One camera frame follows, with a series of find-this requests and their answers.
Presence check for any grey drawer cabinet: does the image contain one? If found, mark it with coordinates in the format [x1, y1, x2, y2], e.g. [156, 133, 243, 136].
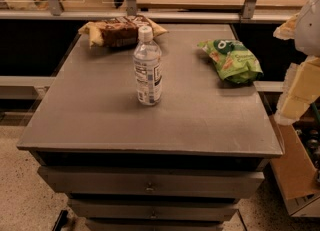
[18, 24, 282, 231]

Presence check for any green cable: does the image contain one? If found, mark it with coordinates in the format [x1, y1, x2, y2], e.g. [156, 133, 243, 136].
[311, 103, 320, 124]

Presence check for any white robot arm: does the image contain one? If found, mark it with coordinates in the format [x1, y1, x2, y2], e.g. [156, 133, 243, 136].
[273, 0, 320, 125]

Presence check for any clear plastic water bottle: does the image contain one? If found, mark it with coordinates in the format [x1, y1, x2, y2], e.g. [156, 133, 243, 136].
[133, 26, 162, 106]

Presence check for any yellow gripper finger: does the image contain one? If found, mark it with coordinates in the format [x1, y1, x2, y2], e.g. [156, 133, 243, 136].
[273, 13, 298, 40]
[274, 56, 320, 126]

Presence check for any brown chip bag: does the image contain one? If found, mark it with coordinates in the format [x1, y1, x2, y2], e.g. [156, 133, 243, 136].
[78, 15, 167, 47]

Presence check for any green rice chip bag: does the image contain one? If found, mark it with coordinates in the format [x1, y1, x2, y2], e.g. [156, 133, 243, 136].
[198, 39, 263, 84]

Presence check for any drawer with knob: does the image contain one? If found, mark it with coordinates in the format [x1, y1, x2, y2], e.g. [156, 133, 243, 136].
[68, 199, 236, 222]
[38, 166, 264, 198]

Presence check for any cardboard box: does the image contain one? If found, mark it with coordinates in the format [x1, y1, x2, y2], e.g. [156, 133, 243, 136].
[269, 116, 320, 218]

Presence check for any top drawer with knob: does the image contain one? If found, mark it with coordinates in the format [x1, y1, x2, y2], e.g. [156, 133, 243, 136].
[38, 166, 264, 198]

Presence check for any middle drawer with knob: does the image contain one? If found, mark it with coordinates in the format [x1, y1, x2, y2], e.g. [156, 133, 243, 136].
[68, 199, 236, 222]

